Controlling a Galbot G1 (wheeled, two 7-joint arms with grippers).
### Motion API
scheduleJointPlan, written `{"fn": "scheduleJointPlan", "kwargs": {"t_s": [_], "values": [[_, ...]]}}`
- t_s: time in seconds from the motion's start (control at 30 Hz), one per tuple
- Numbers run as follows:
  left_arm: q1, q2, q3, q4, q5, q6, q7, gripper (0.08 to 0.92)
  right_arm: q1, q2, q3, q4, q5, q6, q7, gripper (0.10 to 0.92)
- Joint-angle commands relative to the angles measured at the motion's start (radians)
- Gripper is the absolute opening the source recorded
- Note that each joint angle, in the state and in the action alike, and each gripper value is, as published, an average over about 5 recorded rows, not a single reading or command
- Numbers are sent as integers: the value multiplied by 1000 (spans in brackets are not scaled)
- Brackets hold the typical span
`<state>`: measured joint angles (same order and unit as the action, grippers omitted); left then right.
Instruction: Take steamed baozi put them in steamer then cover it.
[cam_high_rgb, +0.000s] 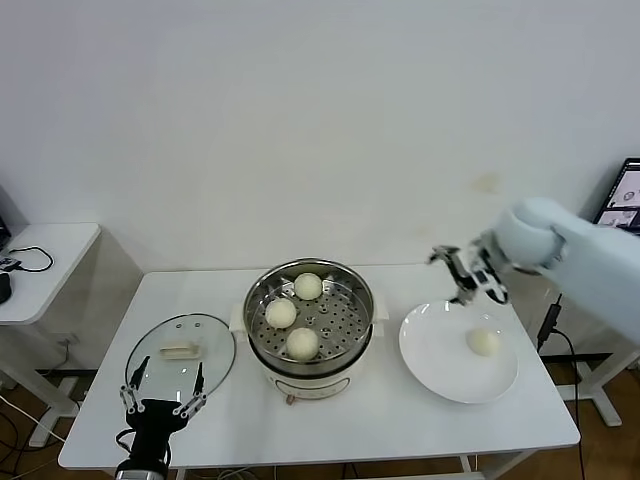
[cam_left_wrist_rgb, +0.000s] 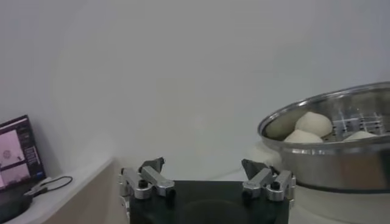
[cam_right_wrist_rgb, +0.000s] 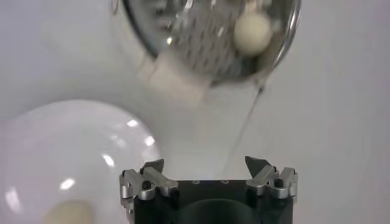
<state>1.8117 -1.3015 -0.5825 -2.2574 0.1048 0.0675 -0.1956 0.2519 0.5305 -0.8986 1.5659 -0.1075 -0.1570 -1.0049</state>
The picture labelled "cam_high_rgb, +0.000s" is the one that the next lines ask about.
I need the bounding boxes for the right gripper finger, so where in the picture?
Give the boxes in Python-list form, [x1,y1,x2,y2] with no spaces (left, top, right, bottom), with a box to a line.
[427,244,459,266]
[448,283,475,306]

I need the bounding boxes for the white steamed baozi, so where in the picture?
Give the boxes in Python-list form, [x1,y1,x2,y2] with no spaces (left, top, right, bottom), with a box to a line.
[264,298,299,330]
[466,328,502,358]
[285,328,320,361]
[293,272,324,301]

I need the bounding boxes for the white side table with cable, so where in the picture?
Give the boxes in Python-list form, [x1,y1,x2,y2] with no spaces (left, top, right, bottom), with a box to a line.
[0,222,146,447]

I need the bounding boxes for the white round plate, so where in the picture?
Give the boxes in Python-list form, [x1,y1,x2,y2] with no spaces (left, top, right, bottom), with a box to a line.
[398,299,520,405]

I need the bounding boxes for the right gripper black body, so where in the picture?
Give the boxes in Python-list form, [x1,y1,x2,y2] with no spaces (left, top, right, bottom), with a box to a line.
[452,239,506,301]

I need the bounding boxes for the white side table with laptop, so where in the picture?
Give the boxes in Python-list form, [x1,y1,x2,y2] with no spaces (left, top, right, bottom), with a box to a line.
[499,239,640,429]

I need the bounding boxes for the black looped desk cable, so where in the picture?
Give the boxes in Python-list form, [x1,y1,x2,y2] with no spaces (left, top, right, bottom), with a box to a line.
[7,244,55,274]

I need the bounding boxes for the perforated steel steamer basket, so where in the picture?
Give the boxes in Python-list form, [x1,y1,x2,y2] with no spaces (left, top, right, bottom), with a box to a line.
[229,258,391,374]

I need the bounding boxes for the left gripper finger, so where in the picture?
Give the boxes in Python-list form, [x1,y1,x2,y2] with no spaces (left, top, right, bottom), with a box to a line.
[174,362,208,419]
[118,354,151,414]

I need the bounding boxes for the round glass lid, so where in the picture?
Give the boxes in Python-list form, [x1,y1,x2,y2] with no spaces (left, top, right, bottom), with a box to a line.
[125,312,237,411]

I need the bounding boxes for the open grey laptop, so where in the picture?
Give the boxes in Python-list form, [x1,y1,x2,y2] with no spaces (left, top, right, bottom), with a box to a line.
[594,158,640,231]

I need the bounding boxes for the cream electric cooker base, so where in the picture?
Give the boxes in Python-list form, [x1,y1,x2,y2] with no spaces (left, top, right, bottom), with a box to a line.
[230,299,389,404]

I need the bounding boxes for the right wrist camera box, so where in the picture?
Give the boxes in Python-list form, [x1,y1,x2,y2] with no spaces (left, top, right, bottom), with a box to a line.
[472,269,501,291]

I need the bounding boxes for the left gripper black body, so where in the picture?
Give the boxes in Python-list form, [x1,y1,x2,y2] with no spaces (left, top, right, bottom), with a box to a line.
[124,398,189,460]

